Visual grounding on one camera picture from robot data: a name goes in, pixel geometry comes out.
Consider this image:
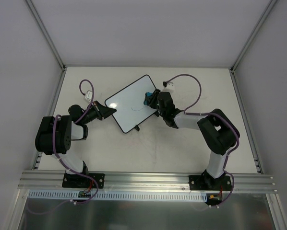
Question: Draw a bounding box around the blue bone-shaped eraser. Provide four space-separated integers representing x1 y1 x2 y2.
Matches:
143 92 153 106

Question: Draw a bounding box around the white whiteboard black frame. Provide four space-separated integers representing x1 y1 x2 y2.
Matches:
105 75 156 134

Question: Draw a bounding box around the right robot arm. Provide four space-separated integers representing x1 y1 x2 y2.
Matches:
156 92 240 190

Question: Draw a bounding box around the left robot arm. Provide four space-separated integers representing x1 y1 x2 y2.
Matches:
35 92 155 187

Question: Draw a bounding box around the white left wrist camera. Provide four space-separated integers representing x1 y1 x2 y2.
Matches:
84 91 93 102

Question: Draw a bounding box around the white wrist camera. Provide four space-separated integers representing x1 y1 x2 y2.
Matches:
162 81 175 92
84 91 93 102

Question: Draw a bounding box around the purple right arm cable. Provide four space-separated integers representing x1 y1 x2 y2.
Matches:
163 73 241 209

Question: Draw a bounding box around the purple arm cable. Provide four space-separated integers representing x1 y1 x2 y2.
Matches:
27 79 99 214
163 73 241 209

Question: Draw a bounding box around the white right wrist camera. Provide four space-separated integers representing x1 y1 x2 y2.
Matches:
162 81 175 92

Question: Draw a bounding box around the left aluminium frame post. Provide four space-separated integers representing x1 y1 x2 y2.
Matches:
24 0 66 70

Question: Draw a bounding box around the aluminium frame post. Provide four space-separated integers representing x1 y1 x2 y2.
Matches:
230 0 278 72
24 0 66 70

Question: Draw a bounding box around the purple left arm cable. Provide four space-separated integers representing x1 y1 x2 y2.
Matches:
27 79 99 214

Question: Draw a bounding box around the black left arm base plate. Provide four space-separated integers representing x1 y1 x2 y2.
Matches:
62 173 105 189

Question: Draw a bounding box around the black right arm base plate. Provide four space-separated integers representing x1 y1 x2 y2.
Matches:
188 174 232 191

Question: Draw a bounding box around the white slotted cable duct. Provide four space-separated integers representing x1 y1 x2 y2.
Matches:
28 190 207 202

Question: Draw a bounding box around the aluminium mounting rail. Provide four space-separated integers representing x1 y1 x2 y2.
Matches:
17 170 278 194

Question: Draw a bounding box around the right aluminium frame post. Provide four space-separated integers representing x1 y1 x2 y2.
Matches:
230 0 278 72

